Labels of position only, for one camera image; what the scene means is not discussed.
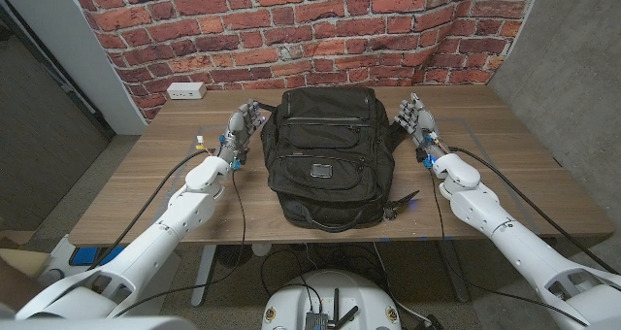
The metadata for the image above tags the black floor cable loop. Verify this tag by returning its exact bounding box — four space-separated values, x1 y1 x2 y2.
260 245 389 302

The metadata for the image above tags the red brick printed backdrop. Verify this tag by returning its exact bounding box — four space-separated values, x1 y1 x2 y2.
66 0 543 122

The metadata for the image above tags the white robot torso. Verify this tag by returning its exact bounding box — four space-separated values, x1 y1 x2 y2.
261 270 403 330

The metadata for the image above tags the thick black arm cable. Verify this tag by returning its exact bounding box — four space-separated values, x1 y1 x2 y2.
86 148 212 272
448 146 620 276

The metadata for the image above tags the grey table leg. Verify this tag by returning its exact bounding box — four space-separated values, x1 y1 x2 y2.
439 240 471 303

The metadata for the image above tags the black antenna device on torso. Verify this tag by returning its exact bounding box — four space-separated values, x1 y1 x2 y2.
304 287 360 330

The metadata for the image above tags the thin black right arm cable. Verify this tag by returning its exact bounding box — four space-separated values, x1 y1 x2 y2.
428 168 589 327

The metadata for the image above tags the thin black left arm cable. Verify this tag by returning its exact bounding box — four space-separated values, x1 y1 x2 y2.
112 167 247 318

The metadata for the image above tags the white table leg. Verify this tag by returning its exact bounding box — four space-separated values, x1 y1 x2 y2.
190 244 218 308

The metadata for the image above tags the cardboard box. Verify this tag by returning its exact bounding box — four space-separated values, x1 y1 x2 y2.
0 230 52 278

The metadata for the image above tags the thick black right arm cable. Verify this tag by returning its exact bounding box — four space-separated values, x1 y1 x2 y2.
448 146 620 276

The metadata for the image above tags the black backpack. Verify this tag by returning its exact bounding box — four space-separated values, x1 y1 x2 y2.
249 85 421 233

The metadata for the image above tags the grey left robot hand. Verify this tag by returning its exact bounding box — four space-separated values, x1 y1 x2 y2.
216 100 267 164

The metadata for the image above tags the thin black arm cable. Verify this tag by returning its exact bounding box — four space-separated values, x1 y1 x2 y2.
428 168 589 327
112 167 247 318

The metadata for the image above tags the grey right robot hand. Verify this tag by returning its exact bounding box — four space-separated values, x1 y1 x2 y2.
393 92 450 162

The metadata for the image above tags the blue item on floor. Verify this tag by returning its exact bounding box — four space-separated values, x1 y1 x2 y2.
69 246 125 268

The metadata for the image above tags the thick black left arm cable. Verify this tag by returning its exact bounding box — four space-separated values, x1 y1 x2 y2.
86 148 212 272

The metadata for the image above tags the white power outlet box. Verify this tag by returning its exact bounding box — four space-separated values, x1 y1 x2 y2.
166 82 208 101

